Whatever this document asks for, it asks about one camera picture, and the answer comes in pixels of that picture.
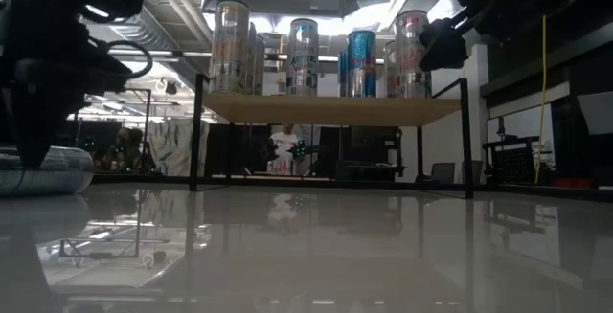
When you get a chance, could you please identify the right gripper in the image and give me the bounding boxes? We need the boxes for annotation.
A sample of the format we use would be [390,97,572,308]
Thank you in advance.
[419,15,469,73]

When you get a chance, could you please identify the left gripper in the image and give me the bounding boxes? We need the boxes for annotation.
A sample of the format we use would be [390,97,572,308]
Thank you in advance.
[0,20,134,171]

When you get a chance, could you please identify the white Celsius can red print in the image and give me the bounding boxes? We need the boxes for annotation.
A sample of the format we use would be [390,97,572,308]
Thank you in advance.
[394,10,433,100]
[382,39,397,99]

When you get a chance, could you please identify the white Celsius can blue palm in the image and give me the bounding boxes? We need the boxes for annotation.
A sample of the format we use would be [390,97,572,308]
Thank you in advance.
[0,145,96,196]
[285,17,320,98]

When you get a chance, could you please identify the white Celsius can pineapple print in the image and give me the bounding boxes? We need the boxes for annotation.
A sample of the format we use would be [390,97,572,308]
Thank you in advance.
[210,0,251,96]
[247,21,260,96]

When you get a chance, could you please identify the person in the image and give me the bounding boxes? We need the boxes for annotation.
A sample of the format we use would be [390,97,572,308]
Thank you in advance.
[265,122,304,176]
[95,127,145,173]

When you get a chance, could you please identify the black metal rack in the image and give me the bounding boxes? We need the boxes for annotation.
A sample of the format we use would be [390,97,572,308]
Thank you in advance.
[85,86,153,130]

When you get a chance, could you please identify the long ceiling light strip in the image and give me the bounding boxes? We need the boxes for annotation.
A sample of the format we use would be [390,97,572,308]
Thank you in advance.
[262,54,397,65]
[107,48,213,60]

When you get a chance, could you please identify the wooden shelf black metal legs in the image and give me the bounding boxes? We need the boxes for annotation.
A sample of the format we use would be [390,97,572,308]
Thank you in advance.
[189,72,475,199]

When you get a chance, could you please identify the grey chair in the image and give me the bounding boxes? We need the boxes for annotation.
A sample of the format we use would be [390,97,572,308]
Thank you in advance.
[430,162,456,184]
[462,160,485,184]

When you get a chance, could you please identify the black desk with monitor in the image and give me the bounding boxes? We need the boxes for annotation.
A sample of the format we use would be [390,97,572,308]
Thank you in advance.
[315,125,406,183]

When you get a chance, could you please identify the white patterned cloth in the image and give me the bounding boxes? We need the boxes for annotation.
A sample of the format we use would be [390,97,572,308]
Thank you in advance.
[146,119,211,178]

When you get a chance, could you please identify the white board panel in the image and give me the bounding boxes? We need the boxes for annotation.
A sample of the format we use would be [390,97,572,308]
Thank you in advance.
[577,91,613,136]

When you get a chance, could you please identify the red bin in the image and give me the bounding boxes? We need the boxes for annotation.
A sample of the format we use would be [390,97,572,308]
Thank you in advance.
[550,176,598,190]

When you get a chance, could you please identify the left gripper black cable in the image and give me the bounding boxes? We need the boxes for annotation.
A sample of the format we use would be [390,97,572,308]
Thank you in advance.
[79,4,154,95]

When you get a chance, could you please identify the black wire cart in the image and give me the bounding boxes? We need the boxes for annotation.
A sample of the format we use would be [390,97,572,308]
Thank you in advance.
[482,116,552,186]

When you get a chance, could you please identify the large silver ventilation duct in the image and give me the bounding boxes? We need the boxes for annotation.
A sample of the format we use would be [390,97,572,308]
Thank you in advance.
[107,11,212,89]

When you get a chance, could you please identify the black aluminium table frame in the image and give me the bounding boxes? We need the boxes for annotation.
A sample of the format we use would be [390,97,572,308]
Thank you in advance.
[90,172,613,204]

